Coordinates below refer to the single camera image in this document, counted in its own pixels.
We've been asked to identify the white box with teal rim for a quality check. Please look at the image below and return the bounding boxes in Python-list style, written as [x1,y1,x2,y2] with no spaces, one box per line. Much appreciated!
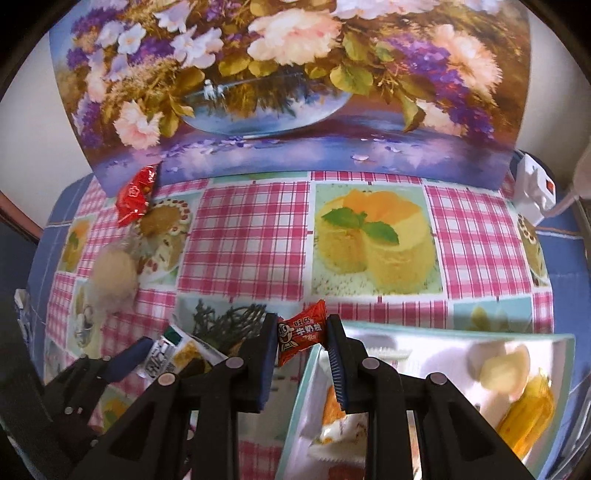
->
[274,320,578,480]

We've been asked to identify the floral painting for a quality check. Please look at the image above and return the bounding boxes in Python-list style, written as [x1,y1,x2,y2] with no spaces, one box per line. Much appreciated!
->
[48,0,532,199]

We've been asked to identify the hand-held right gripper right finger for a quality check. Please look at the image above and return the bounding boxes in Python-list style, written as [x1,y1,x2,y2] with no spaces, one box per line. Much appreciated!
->
[325,315,539,480]

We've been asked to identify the white power cable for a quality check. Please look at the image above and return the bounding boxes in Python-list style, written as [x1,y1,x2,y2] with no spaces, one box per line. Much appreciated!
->
[542,178,591,217]

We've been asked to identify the pale yellow cake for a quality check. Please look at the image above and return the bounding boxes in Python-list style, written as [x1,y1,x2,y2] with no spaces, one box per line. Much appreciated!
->
[468,344,532,402]

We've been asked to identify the white power strip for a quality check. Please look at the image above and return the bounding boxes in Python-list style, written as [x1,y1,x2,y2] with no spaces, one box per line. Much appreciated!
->
[510,150,561,227]

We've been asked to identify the yellow snack packet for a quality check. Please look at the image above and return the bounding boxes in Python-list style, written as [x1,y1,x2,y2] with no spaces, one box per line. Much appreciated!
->
[496,374,557,462]

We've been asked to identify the clear-wrapped round pastry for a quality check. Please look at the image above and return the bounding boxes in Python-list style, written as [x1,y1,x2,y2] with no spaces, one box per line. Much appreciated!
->
[88,235,144,324]

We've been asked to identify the small red candy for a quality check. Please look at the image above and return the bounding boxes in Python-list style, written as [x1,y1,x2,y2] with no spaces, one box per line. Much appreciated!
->
[276,300,329,367]

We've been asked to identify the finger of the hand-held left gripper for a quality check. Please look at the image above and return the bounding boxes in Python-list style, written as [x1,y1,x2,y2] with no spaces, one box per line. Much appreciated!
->
[44,336,154,435]

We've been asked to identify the beige roll cake packet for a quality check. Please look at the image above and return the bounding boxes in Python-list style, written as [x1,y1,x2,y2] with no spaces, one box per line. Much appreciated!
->
[307,385,370,462]

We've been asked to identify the red candy packet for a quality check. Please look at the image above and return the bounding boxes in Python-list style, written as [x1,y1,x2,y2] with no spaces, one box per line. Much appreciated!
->
[115,164,162,227]

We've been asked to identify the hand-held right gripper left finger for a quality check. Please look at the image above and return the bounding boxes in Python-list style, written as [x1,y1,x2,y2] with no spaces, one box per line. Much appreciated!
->
[76,313,280,480]

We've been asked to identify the blue and white tissue pack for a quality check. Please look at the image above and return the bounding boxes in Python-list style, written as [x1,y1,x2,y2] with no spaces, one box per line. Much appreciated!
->
[14,288,31,352]

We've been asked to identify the green and white snack packet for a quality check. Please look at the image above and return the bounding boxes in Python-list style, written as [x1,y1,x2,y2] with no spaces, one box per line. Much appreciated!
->
[145,325,227,381]

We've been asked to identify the pink checked tablecloth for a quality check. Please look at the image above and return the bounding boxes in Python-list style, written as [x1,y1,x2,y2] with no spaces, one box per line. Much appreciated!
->
[25,171,591,480]

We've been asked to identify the red-brown snack packet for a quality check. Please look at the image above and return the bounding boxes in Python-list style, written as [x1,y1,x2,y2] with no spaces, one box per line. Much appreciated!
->
[325,464,370,480]

